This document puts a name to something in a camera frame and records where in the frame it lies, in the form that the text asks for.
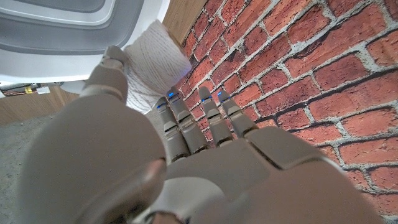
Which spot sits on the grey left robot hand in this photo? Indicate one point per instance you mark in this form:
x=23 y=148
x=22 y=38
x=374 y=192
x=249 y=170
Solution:
x=217 y=180

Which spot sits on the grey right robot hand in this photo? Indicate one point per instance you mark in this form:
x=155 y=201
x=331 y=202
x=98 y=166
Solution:
x=18 y=87

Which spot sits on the white thread spool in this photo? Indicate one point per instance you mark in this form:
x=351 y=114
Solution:
x=155 y=62

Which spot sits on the white grey collapsible bucket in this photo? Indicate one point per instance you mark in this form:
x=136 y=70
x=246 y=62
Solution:
x=62 y=46

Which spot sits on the red brick print backdrop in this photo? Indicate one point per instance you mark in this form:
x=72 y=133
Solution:
x=295 y=77

